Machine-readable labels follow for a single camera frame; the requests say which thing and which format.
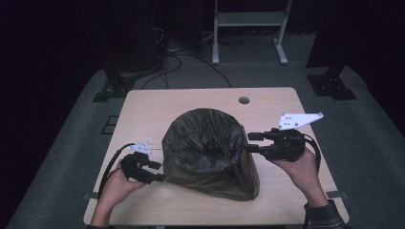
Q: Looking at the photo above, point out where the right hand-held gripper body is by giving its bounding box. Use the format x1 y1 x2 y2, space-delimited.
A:
263 112 325 162

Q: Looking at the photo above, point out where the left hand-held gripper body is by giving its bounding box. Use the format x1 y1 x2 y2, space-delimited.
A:
119 140 155 183

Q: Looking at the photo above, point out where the black plastic garbage bag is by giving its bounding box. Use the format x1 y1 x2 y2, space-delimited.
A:
160 107 261 202

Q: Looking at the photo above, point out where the person's left hand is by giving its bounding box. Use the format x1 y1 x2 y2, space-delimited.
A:
98 157 148 208

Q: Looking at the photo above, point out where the person's right hand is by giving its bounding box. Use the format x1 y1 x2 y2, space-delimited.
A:
269 147 330 208

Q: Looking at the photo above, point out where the black metal stand base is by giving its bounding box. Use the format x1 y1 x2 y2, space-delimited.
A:
92 68 141 103
307 65 358 101

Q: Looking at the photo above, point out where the dark equipment cabinet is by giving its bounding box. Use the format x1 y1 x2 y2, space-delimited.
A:
103 0 167 77

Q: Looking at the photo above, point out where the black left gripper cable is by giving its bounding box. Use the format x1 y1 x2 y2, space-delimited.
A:
96 142 138 200

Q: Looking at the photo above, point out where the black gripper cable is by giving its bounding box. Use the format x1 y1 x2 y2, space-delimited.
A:
301 133 323 176
96 142 138 200

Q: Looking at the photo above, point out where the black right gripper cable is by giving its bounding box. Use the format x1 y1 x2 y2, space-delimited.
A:
301 133 323 176

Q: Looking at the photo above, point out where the black floor cable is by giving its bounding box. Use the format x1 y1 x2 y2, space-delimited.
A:
140 52 234 91

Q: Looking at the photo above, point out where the white metal stand frame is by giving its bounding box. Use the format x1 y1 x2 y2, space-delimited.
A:
212 0 293 67

